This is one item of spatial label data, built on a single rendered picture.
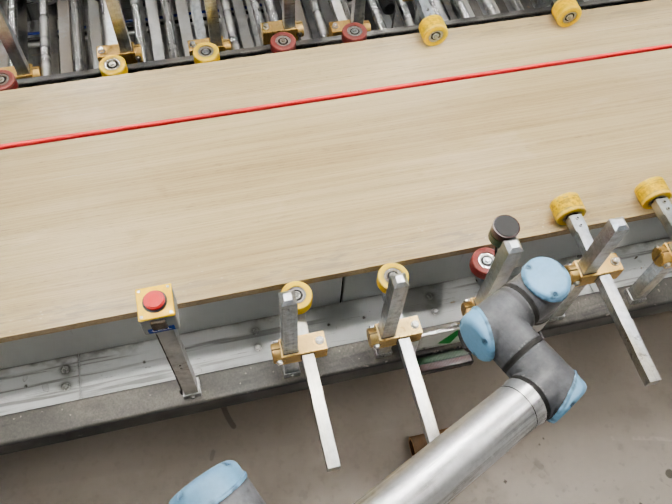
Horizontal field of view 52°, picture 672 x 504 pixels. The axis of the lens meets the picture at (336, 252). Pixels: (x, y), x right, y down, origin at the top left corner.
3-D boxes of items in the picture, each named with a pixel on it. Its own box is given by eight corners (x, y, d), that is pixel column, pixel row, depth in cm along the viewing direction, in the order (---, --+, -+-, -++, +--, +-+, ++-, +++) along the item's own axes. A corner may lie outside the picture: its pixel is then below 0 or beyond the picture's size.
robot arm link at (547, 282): (510, 271, 123) (548, 242, 126) (493, 301, 134) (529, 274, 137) (548, 309, 120) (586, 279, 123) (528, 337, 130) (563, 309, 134)
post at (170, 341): (201, 396, 177) (173, 324, 138) (182, 400, 177) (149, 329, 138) (199, 379, 179) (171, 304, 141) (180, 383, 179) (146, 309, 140)
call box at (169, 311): (181, 330, 139) (175, 314, 132) (146, 337, 138) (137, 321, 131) (177, 299, 142) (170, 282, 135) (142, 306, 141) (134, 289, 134)
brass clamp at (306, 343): (327, 358, 173) (328, 350, 169) (274, 369, 171) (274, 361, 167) (322, 335, 176) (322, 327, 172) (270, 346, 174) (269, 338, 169)
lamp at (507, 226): (499, 280, 169) (523, 235, 150) (477, 285, 168) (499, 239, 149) (491, 260, 172) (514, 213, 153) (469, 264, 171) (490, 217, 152)
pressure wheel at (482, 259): (496, 290, 186) (507, 269, 176) (468, 295, 184) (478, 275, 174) (486, 264, 189) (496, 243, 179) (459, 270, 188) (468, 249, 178)
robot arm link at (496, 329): (504, 361, 115) (555, 320, 120) (458, 311, 120) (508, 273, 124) (491, 380, 124) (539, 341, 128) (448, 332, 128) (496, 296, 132)
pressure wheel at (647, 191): (671, 188, 180) (640, 201, 183) (673, 200, 187) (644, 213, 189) (660, 170, 183) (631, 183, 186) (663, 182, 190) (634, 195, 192)
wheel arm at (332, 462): (340, 470, 159) (341, 465, 155) (326, 473, 159) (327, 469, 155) (301, 304, 180) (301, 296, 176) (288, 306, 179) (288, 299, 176)
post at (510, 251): (476, 337, 190) (524, 249, 148) (464, 339, 189) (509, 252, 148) (472, 325, 191) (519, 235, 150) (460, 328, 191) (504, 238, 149)
